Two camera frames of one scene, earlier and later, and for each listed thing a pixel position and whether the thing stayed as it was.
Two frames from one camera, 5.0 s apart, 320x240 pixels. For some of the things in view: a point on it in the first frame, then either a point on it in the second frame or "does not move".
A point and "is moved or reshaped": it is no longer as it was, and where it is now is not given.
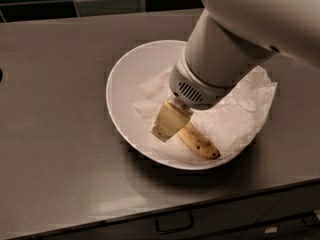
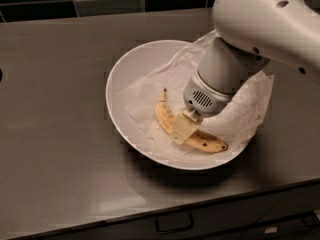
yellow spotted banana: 198,143 is moved or reshaped
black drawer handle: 174,222 does not move
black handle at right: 310,219 does not move
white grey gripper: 190,90 → 204,97
